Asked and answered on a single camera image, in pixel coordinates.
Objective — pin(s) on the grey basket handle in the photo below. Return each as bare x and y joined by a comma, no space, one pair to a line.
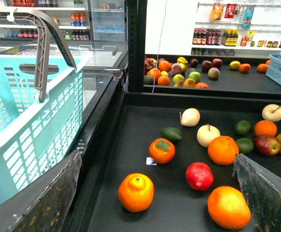
46,28

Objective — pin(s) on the large round orange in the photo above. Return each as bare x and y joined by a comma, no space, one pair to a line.
223,150

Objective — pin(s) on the glass top freezer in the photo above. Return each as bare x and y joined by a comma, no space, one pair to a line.
104,59

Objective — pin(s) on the pale white pear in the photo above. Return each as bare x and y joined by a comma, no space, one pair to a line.
206,134
190,117

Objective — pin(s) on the red yellow apple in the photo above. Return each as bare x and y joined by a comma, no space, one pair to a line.
267,145

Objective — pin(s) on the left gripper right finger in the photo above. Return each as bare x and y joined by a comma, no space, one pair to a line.
261,189

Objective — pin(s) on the pale white pear middle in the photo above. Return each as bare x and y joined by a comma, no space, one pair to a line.
206,134

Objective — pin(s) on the pale white pear left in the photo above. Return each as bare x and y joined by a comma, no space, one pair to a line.
190,117

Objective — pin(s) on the green lime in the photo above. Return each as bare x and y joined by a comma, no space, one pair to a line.
245,145
242,127

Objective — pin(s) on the dark green avocado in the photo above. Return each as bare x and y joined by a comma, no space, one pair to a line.
174,135

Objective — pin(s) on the light teal shopping basket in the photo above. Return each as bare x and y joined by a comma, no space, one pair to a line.
34,135

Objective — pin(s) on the bumpy orange mandarin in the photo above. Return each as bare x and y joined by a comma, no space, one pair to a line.
136,192

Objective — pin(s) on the green lime lower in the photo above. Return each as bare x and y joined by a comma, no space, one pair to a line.
245,145

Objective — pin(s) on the white blue label tag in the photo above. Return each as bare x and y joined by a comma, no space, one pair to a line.
150,161

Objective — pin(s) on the orange persimmon with green calyx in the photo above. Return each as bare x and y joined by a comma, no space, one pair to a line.
161,150

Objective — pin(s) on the green lime upper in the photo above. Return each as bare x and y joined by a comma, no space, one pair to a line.
242,127

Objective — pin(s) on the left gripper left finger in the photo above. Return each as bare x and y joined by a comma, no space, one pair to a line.
48,211

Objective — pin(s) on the red pomegranate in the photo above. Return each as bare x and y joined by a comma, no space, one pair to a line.
199,176

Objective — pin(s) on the large orange front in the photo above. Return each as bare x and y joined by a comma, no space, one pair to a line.
228,208

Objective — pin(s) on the pale pear with stem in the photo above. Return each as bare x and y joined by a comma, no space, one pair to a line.
272,112

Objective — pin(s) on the small orange tangerine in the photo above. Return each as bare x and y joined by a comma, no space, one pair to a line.
265,127

